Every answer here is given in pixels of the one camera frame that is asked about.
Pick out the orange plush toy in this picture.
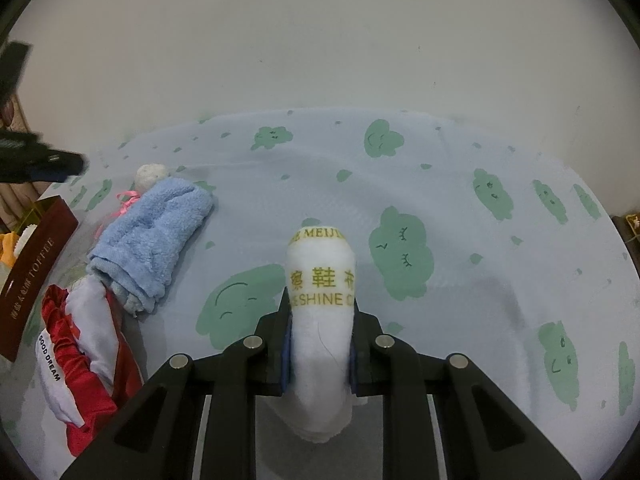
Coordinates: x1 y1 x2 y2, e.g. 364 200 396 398
0 232 20 269

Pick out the red white satin sleep mask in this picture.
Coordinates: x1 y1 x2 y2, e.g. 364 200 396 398
35 274 143 457

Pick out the blue towel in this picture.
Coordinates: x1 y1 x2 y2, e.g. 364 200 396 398
87 177 215 316

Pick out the white shoe shine cloth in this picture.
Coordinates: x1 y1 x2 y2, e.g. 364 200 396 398
271 226 357 443

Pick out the sachet with pink ribbon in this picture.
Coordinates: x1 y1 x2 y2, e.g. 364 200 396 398
93 190 141 240

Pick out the beige patterned curtain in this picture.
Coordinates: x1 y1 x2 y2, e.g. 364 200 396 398
1 94 49 232

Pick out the red gold toffee tin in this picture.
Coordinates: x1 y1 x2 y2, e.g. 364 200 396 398
0 195 78 363

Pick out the blue cloud print tablecloth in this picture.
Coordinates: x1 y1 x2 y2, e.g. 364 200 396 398
50 110 639 479

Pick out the cluttered side shelf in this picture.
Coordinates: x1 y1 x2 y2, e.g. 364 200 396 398
611 214 639 255

